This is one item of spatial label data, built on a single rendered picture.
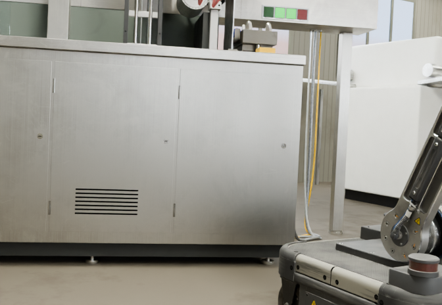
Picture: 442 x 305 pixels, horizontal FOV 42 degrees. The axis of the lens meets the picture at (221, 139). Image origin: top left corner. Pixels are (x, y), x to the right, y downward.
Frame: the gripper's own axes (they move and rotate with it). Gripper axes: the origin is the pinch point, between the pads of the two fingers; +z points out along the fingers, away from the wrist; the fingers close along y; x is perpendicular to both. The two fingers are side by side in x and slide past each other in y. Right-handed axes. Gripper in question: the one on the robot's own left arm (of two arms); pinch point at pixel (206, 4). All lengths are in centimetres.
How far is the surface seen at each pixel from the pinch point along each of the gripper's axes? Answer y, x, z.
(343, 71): -119, -40, 37
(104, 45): 29.4, -16.3, 27.8
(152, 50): 11.7, -10.0, 24.9
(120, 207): 20, 16, 83
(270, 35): -48, -20, 15
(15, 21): 48, -89, 51
